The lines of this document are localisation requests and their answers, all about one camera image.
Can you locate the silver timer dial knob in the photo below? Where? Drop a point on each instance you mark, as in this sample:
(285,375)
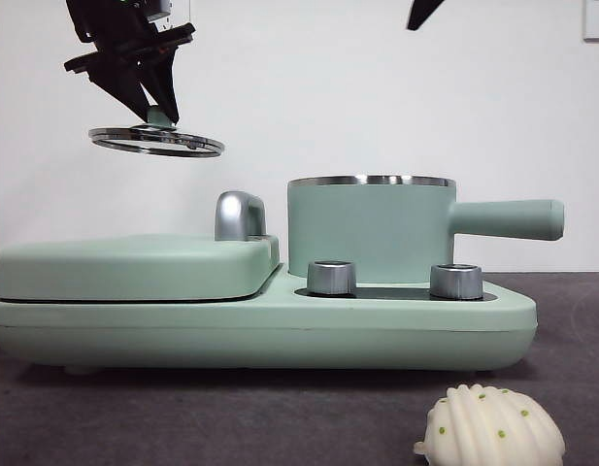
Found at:
(330,279)

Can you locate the silver temperature dial knob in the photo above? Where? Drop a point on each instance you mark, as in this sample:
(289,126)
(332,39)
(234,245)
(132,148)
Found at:
(455,281)

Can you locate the ridged white bun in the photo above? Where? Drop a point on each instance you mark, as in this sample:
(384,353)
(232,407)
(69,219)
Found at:
(493,432)

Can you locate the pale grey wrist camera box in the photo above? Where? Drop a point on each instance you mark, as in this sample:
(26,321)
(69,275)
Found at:
(159,6)

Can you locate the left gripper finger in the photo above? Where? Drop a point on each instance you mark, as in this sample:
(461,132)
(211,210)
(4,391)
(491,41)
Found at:
(124,85)
(164,77)

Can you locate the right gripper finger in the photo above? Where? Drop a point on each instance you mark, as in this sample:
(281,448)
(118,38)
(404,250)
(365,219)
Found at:
(422,12)

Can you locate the glass lid with green knob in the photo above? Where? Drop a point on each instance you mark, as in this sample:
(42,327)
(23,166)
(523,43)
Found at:
(158,116)

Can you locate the green breakfast machine base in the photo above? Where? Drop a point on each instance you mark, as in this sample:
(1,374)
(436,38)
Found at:
(260,335)

